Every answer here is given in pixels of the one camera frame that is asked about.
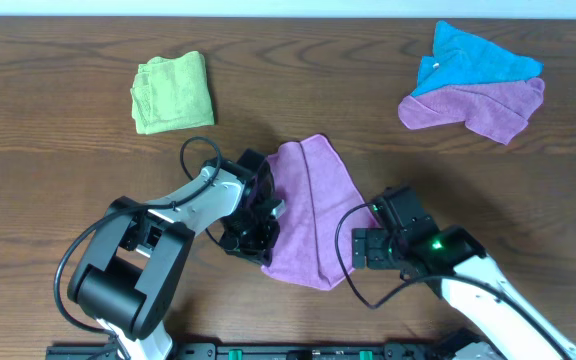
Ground purple microfiber cloth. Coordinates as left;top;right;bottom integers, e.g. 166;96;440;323
261;134;378;291

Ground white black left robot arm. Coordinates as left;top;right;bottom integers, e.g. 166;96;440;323
67;155;284;359

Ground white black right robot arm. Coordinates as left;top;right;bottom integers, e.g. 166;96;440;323
352;225;576;359

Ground crumpled purple cloth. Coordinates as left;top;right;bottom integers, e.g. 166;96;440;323
398;77;545;145

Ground folded green cloth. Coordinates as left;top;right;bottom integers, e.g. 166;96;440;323
130;51;215;135

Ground blue cloth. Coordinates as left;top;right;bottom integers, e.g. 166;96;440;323
411;20;543;97

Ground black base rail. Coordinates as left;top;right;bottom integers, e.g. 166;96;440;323
45;341;474;360

